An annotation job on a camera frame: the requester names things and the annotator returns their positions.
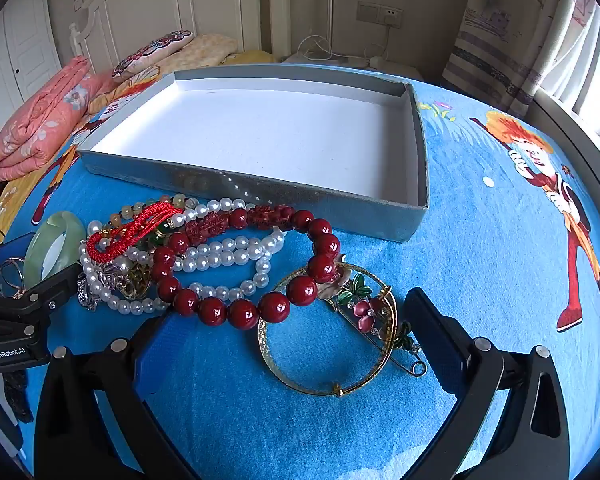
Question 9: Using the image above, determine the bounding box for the silver filigree pendant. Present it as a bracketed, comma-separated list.
[75, 265, 121, 311]

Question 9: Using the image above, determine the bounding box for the gold bangle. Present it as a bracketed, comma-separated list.
[258, 262, 398, 397]

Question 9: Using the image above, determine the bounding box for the white pearl necklace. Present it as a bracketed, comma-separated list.
[78, 197, 287, 316]

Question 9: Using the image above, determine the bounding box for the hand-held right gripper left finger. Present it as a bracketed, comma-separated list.
[32, 310, 197, 480]

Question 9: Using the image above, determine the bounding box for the white wall socket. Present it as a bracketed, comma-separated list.
[356, 2, 403, 28]

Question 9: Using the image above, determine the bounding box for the cream floral pillow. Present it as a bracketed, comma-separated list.
[170, 34, 241, 68]

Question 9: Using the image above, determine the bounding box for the dark red bead bracelet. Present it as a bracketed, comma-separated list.
[152, 204, 342, 328]

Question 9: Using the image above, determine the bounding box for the red braided cord bracelet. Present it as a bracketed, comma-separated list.
[86, 201, 183, 264]

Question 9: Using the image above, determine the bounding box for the white charging cable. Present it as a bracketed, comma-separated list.
[295, 25, 396, 61]

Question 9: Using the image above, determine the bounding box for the pink floral folded quilt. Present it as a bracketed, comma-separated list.
[0, 56, 116, 181]

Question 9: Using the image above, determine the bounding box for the printed curtain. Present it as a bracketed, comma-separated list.
[440, 0, 600, 121]

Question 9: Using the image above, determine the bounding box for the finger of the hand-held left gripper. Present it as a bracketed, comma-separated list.
[7, 262, 83, 330]
[0, 232, 33, 276]

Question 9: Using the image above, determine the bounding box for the embroidered patterned pillow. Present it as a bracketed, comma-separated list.
[111, 30, 196, 83]

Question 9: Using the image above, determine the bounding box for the enamel flower brooch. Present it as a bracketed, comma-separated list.
[316, 257, 426, 377]

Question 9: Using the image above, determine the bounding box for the grey cardboard box tray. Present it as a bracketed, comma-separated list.
[76, 64, 429, 244]

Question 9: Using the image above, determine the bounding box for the multicolour agate bead bracelet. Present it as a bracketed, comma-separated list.
[107, 192, 201, 226]

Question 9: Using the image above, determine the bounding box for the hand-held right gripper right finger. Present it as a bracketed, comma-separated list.
[404, 287, 572, 480]

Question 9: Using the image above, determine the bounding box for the pale green jade bangle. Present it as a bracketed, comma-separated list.
[22, 211, 87, 291]

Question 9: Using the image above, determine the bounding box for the silver key ring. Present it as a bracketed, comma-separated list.
[0, 256, 31, 298]

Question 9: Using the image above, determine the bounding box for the white wooden headboard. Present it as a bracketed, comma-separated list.
[69, 0, 271, 76]

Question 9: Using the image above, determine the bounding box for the white wardrobe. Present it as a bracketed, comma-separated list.
[0, 0, 63, 161]

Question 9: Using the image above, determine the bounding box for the blue cartoon printed blanket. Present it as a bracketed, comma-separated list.
[0, 62, 600, 480]

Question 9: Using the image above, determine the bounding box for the gold heart green bead bracelet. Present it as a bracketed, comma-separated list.
[117, 220, 176, 301]

